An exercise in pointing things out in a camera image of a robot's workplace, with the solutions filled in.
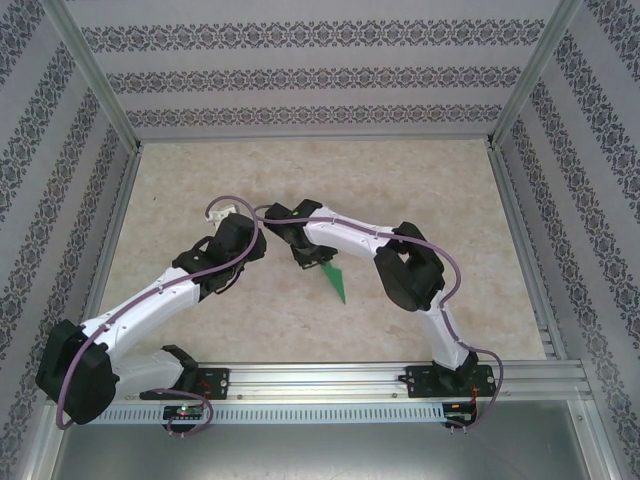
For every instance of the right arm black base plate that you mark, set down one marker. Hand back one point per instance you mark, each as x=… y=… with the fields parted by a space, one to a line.
x=422 y=382

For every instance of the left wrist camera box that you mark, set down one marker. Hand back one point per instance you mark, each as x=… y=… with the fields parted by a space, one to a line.
x=220 y=214

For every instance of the aluminium side rail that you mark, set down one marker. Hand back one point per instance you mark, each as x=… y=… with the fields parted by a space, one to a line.
x=525 y=250
x=107 y=255

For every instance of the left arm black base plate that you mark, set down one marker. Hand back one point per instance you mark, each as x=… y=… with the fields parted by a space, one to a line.
x=217 y=382

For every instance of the aluminium mounting rail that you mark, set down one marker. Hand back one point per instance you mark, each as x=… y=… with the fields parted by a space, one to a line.
x=320 y=382

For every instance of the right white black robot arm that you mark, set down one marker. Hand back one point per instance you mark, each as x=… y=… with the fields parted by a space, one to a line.
x=410 y=275

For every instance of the aluminium frame post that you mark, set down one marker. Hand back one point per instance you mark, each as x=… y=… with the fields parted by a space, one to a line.
x=535 y=75
x=95 y=75

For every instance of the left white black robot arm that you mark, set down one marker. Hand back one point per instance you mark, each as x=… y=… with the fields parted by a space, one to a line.
x=150 y=305

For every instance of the green paper sheet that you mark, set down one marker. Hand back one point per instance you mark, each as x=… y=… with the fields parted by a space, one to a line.
x=335 y=280

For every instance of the grey sheet metal tray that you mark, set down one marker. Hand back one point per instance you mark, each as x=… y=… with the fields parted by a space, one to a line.
x=320 y=455

